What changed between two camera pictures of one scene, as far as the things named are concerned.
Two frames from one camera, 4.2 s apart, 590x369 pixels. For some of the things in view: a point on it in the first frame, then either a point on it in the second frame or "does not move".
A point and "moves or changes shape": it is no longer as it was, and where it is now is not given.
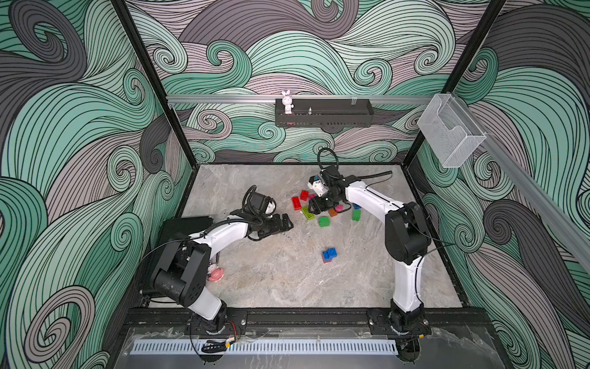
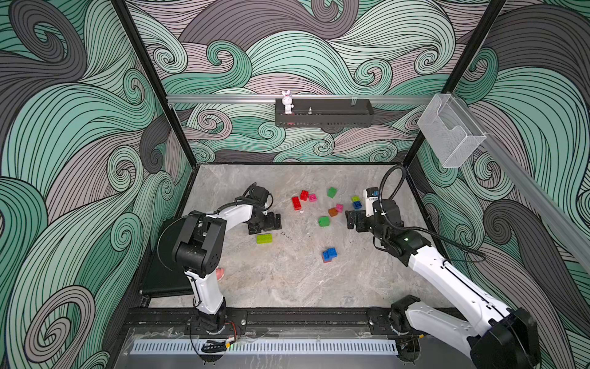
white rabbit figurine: [287, 101] does not move
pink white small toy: [216, 274] does not move
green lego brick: [324, 221] does not move
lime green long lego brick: [309, 216] moves or changes shape
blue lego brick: [328, 254] does not move
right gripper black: [316, 206] → [360, 215]
